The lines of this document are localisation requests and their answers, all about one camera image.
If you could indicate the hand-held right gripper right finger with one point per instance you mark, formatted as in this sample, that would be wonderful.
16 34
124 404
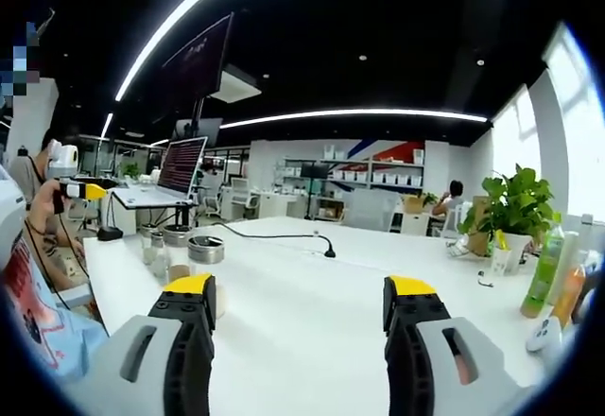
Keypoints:
406 373

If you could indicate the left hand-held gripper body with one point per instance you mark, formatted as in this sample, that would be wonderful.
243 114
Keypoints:
63 161

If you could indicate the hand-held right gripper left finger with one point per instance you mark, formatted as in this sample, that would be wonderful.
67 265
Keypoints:
184 369

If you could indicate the tan powder seasoning bottle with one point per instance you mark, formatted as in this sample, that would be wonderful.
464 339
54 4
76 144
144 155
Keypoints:
147 246

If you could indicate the white powder seasoning bottle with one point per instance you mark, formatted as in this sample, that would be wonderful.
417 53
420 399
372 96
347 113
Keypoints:
160 257
205 250

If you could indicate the brown granule seasoning bottle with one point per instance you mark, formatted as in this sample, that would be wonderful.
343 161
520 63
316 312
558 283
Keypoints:
176 237

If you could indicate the green drink bottle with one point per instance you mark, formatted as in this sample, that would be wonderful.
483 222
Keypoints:
543 269

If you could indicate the orange drink bottle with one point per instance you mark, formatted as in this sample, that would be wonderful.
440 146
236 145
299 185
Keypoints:
569 293

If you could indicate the person's left hand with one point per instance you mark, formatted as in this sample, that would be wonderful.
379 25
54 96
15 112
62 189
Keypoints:
42 208

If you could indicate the black computer mouse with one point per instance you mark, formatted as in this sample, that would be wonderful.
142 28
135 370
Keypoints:
109 234

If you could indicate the small potted plant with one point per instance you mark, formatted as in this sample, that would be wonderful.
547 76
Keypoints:
429 197
131 170

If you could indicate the white chest device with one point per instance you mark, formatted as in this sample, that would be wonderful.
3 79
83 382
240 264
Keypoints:
9 217

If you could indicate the long ceiling light strip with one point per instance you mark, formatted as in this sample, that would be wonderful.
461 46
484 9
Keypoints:
120 92

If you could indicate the black laptop stand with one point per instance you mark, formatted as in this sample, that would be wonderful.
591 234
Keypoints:
181 217

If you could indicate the white laptop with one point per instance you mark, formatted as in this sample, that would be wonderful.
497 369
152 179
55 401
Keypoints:
182 165

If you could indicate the small metal clip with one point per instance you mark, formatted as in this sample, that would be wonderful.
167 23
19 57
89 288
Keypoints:
484 280

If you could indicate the white mesh office chair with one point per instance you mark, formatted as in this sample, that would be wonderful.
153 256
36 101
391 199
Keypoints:
213 196
242 196

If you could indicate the small dark hanging monitor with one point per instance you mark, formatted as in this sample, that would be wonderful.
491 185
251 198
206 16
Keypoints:
208 127

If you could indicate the white crumpled wrapper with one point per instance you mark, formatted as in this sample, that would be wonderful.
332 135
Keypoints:
457 248

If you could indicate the white game controller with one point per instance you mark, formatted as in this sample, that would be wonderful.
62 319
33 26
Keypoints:
543 335

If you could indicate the brown paper bag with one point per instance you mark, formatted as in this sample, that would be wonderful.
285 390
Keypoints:
477 245

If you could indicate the grey office chair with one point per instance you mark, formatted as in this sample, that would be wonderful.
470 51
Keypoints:
371 210

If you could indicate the cardboard box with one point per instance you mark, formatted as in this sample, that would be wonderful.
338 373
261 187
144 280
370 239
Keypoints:
415 204

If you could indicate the large dark hanging monitor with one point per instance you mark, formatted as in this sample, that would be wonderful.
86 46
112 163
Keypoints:
198 57

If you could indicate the white ceiling air conditioner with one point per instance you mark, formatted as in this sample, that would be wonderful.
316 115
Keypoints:
236 87

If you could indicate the row of white storage boxes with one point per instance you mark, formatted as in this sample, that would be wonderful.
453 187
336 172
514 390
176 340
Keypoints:
392 179

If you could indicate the green potted plant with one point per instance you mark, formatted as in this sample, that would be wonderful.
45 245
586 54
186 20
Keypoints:
515 198

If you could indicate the tall white tumbler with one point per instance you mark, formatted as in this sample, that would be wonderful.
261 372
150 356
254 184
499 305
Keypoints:
571 246

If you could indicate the white storage shelf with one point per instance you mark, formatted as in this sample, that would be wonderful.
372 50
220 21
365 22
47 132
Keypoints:
392 164

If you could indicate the black monitor on floor stand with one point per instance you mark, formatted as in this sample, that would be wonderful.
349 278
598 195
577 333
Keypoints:
314 170

